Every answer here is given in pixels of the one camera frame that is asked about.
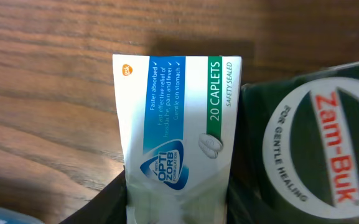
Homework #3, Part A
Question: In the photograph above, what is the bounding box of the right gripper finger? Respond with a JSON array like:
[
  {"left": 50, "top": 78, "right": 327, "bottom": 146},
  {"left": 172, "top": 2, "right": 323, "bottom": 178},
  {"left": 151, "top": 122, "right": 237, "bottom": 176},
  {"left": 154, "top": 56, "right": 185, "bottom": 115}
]
[{"left": 60, "top": 171, "right": 127, "bottom": 224}]

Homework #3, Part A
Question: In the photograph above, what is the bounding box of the white Panadol box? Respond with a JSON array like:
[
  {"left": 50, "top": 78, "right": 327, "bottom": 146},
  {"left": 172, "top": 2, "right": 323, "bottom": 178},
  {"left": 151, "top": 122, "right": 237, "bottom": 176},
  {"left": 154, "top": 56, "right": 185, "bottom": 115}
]
[{"left": 112, "top": 54, "right": 242, "bottom": 223}]

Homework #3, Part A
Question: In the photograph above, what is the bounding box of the green Zam-Buk box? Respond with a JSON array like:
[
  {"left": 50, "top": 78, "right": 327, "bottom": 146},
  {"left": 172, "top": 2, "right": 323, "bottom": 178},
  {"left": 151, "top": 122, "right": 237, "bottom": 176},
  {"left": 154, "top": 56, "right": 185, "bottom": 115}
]
[{"left": 227, "top": 62, "right": 359, "bottom": 223}]

